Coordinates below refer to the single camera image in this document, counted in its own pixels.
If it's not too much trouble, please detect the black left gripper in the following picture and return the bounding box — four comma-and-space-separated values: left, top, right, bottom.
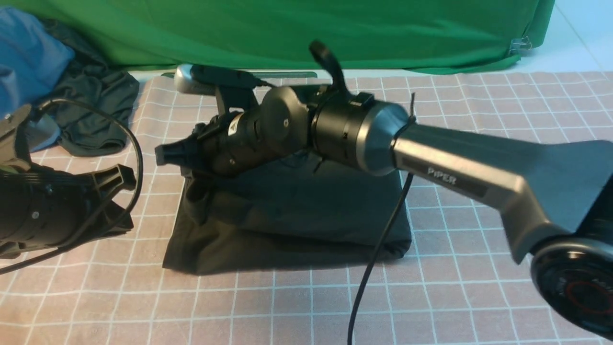
0, 164, 136, 259

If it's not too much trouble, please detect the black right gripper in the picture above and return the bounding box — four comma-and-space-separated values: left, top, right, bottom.
155, 86, 312, 178

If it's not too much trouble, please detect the dark gray long-sleeve shirt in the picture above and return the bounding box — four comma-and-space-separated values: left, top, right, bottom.
162, 155, 403, 276

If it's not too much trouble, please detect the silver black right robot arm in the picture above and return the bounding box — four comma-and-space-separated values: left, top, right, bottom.
155, 41, 613, 339

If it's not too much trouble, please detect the dark gray crumpled garment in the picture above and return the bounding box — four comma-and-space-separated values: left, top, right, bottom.
42, 19, 140, 157

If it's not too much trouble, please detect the green flat ruler strip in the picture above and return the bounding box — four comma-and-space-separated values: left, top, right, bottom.
162, 72, 318, 81

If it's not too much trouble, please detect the blue crumpled garment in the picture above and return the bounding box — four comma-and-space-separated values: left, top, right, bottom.
0, 7, 76, 153

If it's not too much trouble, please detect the green backdrop cloth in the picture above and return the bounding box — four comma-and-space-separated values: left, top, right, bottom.
1, 0, 555, 75

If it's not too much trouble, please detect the pink checkered tablecloth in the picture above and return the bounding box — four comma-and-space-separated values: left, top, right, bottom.
1, 71, 612, 345

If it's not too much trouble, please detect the clear binder clip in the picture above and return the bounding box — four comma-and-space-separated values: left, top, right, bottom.
509, 36, 533, 55

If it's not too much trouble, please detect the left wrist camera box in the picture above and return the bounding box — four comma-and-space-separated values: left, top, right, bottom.
0, 104, 32, 172

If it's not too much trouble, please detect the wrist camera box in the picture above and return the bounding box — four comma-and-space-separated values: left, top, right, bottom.
173, 64, 274, 114
0, 104, 32, 172

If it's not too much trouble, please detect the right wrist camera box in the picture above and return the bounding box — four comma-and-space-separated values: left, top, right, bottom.
173, 64, 274, 114

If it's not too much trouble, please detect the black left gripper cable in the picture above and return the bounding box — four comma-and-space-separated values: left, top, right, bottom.
0, 98, 144, 276

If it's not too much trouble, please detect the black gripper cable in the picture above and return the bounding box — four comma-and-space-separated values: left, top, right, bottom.
347, 93, 417, 345
0, 98, 144, 276

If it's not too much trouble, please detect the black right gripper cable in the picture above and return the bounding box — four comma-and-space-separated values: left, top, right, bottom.
347, 93, 417, 345

